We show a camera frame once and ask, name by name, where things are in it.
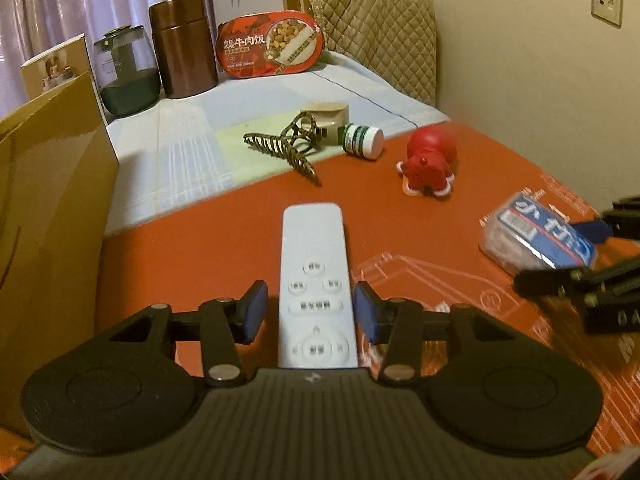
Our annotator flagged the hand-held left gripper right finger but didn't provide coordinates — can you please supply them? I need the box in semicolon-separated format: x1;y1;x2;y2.
354;280;516;387

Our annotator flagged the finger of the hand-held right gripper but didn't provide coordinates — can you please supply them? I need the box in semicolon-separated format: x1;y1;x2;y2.
572;199;640;242
514;260;640;301

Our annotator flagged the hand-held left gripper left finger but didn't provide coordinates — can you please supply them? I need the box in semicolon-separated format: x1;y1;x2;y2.
107;280;269;387

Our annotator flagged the blue tissue packet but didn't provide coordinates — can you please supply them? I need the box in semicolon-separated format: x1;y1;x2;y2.
478;192;599;273

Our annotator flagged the long white remote control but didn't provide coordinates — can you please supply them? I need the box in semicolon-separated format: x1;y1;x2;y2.
277;203;360;368

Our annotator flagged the white pill bottle green label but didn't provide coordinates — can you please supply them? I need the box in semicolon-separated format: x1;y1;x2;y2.
341;122;385;161

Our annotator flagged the brown cardboard box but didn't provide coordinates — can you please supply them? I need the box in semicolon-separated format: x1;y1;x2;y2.
0;71;120;436

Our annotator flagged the red printed mat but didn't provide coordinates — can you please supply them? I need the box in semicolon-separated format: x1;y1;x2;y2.
95;122;640;461

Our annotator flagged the pastel checkered tablecloth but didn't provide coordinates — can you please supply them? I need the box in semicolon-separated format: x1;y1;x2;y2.
105;52;451;236

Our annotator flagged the brown hair claw clip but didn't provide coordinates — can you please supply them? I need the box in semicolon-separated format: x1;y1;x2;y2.
243;112;326;187

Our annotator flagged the red toy figure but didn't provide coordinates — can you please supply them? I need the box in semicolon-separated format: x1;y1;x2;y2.
396;127;458;200

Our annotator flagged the green glass jar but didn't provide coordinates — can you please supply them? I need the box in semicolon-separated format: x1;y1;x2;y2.
93;25;162;117

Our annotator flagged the red instant meal box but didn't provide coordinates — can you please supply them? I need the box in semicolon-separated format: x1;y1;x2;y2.
215;10;326;79

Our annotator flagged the brown metal canister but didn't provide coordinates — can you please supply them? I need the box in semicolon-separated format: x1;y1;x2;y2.
148;0;219;99

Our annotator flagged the quilted beige chair cover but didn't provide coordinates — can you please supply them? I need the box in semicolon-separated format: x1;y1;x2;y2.
300;0;437;107

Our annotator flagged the white product box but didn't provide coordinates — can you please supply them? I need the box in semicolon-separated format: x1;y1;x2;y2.
20;34;108;126

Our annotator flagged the beige wall data plate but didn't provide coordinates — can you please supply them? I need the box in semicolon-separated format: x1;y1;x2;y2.
591;0;623;27

